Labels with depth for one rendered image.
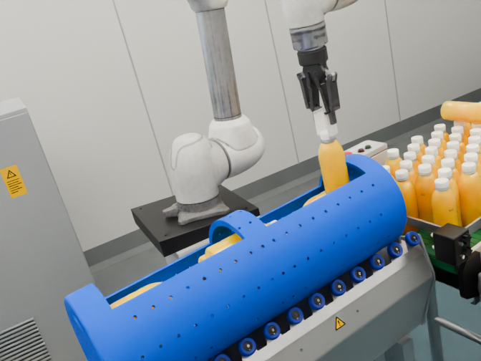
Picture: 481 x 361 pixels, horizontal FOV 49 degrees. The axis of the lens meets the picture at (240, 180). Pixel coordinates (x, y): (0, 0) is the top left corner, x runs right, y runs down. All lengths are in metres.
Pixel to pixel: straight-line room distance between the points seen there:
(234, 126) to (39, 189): 1.15
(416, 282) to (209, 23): 1.04
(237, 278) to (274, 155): 3.34
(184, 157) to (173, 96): 2.32
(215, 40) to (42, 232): 1.36
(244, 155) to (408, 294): 0.72
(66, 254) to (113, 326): 1.66
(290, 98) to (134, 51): 1.37
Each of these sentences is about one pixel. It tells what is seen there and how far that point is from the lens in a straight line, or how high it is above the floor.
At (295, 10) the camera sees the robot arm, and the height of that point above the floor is 1.67.
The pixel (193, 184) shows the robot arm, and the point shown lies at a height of 1.17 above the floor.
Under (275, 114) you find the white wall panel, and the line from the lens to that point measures 4.44.
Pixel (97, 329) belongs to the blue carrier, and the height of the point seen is 1.20.
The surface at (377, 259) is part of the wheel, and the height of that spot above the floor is 0.97.
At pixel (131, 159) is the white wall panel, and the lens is 4.04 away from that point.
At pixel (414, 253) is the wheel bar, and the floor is 0.92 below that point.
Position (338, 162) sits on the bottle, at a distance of 1.43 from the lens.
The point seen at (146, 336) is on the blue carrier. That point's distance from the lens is 1.14.
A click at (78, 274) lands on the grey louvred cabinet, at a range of 2.83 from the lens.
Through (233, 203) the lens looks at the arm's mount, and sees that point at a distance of 1.90.
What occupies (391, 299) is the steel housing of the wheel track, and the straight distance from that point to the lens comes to 1.58.
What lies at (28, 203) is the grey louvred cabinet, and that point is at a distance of 2.67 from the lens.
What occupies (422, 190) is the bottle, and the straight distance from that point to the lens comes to 1.73.
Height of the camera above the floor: 1.78
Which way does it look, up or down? 21 degrees down
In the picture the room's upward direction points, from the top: 14 degrees counter-clockwise
